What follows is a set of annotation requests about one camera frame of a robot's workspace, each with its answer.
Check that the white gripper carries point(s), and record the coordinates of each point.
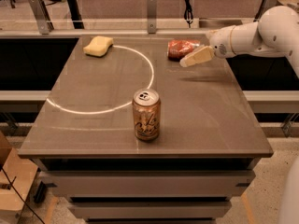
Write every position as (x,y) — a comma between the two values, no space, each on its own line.
(220,45)

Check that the red coke can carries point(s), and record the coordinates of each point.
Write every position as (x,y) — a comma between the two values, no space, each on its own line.
(177,49)

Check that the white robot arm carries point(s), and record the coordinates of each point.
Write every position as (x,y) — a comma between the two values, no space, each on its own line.
(275,34)

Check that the orange LaCroix can upright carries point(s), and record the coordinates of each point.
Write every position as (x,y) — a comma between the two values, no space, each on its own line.
(146,113)

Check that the grey drawer cabinet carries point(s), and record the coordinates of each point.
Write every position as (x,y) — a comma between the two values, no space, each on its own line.
(84,142)

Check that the yellow sponge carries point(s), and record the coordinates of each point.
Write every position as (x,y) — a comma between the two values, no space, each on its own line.
(98,46)

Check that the wooden box at left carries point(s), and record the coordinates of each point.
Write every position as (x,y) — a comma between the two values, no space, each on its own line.
(16,178)

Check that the middle metal rail bracket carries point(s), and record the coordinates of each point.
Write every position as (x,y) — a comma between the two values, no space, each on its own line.
(151,16)

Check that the metal rail bracket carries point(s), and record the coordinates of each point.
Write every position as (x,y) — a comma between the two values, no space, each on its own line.
(151,16)
(265,5)
(42,20)

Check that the right metal rail bracket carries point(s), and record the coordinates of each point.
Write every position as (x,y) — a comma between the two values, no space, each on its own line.
(265,5)

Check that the left metal rail bracket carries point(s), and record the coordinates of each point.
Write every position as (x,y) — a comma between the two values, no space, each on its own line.
(42,20)

